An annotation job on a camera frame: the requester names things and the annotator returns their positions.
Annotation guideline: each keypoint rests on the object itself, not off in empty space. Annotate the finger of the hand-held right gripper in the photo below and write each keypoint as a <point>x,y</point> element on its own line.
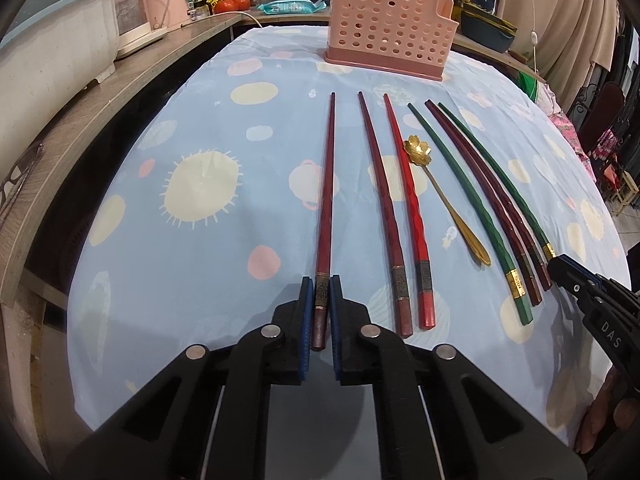
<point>602,322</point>
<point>567,265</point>

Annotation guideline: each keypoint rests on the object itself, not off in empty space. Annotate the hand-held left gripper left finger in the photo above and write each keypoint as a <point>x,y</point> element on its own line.
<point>306,330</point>

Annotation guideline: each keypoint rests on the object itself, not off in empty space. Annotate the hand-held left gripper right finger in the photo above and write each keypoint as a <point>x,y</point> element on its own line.
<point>337,330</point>

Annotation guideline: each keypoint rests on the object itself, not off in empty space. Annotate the green chopstick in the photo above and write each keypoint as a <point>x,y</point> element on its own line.
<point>492,165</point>
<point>480,210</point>

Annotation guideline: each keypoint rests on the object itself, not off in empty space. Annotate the dark red chopstick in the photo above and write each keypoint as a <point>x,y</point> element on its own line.
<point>327,185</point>
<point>380,185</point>

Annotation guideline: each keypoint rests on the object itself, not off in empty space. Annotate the bright red chopstick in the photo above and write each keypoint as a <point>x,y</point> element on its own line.
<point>407,200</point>

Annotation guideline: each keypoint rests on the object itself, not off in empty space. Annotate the gold flower spoon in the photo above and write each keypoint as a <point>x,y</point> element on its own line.
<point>417,150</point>

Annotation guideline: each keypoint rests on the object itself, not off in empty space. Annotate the pink perforated utensil holder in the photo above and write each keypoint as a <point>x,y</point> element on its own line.
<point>380,25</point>

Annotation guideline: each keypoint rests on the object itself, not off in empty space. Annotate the person's right hand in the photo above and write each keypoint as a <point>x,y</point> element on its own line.
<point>615,410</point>

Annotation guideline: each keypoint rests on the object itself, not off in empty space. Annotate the pink floral cloth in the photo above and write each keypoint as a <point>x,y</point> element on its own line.
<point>572,145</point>

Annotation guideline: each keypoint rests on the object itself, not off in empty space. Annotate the dark chair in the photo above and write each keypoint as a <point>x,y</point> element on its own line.
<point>607,105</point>

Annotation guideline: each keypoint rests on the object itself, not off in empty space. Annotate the green bag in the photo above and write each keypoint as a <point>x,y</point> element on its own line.
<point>529,85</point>

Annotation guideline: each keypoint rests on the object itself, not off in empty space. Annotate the hanging clothes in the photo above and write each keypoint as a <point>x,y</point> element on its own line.
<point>627,50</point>

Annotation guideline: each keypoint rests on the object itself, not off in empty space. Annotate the dark blue bowl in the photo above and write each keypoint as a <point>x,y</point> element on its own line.
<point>485,37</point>

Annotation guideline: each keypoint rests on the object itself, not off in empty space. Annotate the beige curtain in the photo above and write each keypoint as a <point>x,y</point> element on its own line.
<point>560,20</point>

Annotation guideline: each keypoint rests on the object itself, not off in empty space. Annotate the wooden side shelf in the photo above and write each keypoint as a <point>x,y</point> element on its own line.
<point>125,90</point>

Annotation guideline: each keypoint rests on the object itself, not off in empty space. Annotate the blue wet wipes pack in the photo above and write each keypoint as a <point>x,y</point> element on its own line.
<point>292,7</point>

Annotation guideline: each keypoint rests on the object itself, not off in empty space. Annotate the red tomato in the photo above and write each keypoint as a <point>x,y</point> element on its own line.
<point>243,2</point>
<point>227,5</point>

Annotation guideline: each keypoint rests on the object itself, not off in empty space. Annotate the white blender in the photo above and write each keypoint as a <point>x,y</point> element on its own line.
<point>140,40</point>

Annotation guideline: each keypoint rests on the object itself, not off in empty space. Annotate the white plastic basin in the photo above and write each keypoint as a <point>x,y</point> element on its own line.
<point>50,70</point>

